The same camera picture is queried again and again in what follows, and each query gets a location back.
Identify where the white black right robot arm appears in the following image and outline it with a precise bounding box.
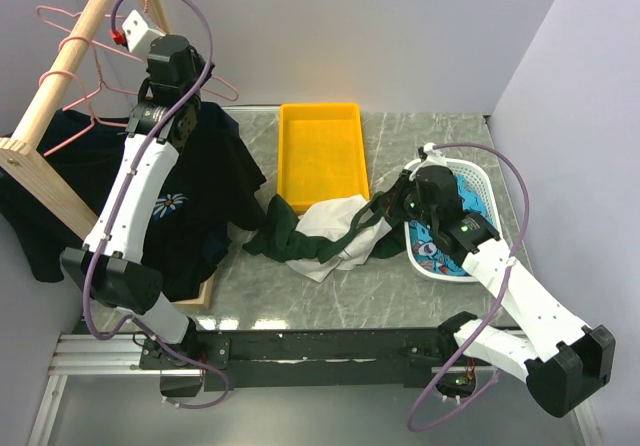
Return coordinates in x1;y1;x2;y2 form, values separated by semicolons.
387;161;616;417

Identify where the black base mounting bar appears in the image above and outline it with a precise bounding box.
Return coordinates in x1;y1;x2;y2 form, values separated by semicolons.
139;327;457;397

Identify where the black daisy t shirt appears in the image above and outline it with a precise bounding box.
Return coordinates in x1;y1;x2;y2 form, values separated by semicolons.
1;125;265;301

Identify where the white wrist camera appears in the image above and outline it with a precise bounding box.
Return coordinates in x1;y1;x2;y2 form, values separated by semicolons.
111;10;166;60
411;142;453;179

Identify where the pink wire hanger front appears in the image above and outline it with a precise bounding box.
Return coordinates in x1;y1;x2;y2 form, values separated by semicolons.
38;70;126;157

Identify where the white plastic basket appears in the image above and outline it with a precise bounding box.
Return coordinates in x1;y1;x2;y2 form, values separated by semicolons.
404;159;502;284

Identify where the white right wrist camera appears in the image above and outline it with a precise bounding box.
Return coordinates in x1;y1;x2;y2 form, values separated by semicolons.
411;142;453;179

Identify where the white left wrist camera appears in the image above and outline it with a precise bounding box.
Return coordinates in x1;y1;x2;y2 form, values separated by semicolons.
111;10;166;60

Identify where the dark navy t shirt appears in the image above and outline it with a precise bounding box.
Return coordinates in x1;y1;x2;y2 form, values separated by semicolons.
45;102;239;138

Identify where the aluminium rail frame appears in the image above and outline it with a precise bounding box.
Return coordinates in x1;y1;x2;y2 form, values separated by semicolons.
27;333;200;446

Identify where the yellow plastic tray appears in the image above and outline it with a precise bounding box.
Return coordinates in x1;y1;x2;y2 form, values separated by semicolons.
277;103;370;214

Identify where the blue shark print cloth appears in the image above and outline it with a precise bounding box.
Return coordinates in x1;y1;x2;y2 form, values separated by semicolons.
408;174;495;282

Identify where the pink wire hanger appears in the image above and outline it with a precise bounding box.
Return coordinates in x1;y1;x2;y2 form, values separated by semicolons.
35;0;238;103
38;70;126;157
58;35;136;97

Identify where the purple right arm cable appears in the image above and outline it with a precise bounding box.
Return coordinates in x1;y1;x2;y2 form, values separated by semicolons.
405;142;531;433

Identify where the green and white t shirt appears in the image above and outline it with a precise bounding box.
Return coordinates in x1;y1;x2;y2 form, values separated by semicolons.
243;192;405;283

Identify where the wooden clothes rack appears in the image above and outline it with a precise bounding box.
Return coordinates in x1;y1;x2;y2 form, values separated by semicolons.
0;0;216;310

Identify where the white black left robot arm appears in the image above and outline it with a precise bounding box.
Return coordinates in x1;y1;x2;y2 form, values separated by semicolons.
61;35;213;368

